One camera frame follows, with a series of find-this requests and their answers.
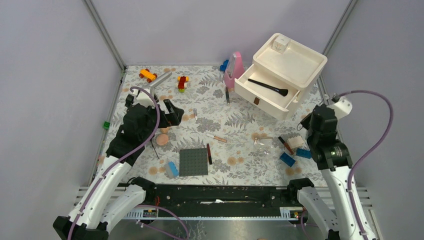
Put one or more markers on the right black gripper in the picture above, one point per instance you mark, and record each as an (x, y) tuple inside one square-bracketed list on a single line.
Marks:
[(304, 123)]

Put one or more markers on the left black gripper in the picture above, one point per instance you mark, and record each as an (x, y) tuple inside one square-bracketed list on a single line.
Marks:
[(172, 118)]

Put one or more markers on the white cosmetic box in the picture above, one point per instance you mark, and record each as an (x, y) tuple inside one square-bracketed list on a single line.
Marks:
[(295, 142)]

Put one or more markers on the black makeup brush large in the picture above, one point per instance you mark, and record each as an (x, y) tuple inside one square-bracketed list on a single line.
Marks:
[(281, 91)]

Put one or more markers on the cream three-drawer organizer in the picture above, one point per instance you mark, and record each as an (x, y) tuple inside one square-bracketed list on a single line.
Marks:
[(282, 63)]

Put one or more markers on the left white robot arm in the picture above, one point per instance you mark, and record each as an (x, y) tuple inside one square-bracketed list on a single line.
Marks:
[(93, 218)]

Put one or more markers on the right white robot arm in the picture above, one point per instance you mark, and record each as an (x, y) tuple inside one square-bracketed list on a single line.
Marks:
[(348, 220)]

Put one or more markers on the small peach makeup sponge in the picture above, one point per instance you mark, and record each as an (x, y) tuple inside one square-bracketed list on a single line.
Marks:
[(164, 130)]

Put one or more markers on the round peach makeup sponge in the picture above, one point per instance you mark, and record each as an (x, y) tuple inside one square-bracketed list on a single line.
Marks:
[(162, 139)]

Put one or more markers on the brown red makeup pencil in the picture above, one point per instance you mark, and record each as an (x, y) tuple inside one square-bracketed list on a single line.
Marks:
[(286, 145)]

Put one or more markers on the blue lego brick right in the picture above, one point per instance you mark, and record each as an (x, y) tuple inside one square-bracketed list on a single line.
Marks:
[(304, 153)]

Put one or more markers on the small pink lip tube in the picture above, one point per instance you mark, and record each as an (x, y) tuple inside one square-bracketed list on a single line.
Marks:
[(195, 114)]

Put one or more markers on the black mini tripod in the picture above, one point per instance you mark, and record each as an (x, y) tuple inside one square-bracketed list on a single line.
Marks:
[(154, 149)]

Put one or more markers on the red yellow toy figure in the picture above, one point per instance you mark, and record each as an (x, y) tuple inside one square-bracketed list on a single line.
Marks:
[(182, 82)]

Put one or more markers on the blue lego brick left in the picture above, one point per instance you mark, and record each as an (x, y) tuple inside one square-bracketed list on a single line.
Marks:
[(287, 159)]

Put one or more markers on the grey lego baseplate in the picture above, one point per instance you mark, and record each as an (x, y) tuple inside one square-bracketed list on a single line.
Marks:
[(193, 162)]

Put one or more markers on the blue grey lego brick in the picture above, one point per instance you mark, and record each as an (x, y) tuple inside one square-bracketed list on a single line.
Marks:
[(171, 170)]

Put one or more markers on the dark red lipstick tube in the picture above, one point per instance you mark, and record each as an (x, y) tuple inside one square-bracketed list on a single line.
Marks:
[(210, 161)]

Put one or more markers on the orange toy car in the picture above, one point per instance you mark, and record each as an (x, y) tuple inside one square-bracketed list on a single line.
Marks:
[(146, 74)]

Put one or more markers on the green clip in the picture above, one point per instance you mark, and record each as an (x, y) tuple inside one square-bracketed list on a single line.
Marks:
[(106, 125)]

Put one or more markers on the clear plastic bag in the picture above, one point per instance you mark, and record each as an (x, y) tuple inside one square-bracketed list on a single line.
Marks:
[(263, 145)]

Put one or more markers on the blue toy brick back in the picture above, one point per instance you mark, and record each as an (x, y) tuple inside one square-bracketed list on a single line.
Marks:
[(224, 65)]

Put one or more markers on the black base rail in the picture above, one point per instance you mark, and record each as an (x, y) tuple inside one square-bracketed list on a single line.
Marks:
[(226, 201)]

